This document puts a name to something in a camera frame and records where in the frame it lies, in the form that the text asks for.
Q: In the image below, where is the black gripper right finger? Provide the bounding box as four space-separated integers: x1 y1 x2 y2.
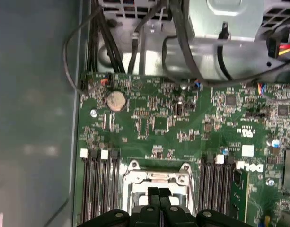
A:
160 188 254 227

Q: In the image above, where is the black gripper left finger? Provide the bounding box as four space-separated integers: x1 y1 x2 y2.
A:
76 186 161 227

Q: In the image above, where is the metal locking lever wire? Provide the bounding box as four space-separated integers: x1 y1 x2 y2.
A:
189 174 197 213

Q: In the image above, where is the RAM slot white clip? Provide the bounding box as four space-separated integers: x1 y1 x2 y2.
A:
79 148 91 223
100 150 111 215
215 155 226 213

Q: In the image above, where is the RAM slot black clip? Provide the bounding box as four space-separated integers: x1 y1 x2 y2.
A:
225 155 235 217
199 153 216 211
89 151 101 222
110 151 121 211

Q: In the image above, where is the metal CPU socket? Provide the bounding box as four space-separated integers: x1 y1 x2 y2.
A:
122 159 197 215

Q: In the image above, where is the green RAM stick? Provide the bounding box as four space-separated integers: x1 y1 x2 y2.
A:
231 168 251 222

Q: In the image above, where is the white motherboard sticker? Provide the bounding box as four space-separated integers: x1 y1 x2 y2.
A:
241 144 255 157

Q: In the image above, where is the green motherboard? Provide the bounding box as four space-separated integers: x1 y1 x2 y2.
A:
75 71 290 227

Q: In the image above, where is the round coin cell battery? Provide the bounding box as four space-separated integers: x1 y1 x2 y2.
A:
106 91 126 112

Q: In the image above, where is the black silver PC case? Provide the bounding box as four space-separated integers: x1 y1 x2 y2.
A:
0 0 290 227

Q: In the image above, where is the black power connector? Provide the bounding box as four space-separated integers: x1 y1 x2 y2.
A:
266 35 290 63

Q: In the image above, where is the silver perforated drive cage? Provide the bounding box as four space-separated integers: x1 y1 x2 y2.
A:
97 0 290 34

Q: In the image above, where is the short black wire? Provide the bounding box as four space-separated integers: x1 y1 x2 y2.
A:
216 22 233 80

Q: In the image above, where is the black round wire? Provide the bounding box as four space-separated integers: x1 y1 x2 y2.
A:
128 0 167 73

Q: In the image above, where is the thin black looping wire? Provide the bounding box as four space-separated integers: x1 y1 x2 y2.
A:
62 7 105 95

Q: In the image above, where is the thin black curved wire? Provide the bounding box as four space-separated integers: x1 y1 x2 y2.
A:
162 35 206 83

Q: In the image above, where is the black wire bundle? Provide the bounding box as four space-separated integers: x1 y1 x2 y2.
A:
86 0 126 74

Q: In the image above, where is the black flat wire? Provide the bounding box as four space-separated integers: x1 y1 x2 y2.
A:
168 0 207 82

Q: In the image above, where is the silver metal bracket box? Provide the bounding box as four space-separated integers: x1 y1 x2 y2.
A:
188 0 266 43

